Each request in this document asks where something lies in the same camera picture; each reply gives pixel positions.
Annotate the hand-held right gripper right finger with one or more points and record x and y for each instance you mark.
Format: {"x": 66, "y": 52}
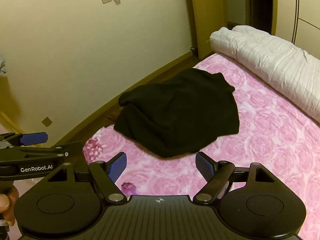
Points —
{"x": 205, "y": 167}

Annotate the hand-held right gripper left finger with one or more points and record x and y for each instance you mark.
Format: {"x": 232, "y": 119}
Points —
{"x": 117, "y": 167}

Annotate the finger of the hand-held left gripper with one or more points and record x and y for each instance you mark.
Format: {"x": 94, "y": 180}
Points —
{"x": 50, "y": 151}
{"x": 35, "y": 138}

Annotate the black zip jacket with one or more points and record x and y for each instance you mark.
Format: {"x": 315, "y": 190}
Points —
{"x": 180, "y": 112}

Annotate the person's left hand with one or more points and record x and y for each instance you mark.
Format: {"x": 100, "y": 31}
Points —
{"x": 6, "y": 203}

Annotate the pink floral blanket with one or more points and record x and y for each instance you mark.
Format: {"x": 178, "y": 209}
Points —
{"x": 262, "y": 155}

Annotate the white quilt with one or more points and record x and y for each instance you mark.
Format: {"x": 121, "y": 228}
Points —
{"x": 270, "y": 62}

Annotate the wooden door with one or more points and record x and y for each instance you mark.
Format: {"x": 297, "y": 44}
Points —
{"x": 207, "y": 17}

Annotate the white wardrobe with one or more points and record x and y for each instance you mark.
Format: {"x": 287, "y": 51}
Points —
{"x": 305, "y": 12}

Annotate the low wall socket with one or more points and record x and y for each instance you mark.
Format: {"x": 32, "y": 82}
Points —
{"x": 46, "y": 121}

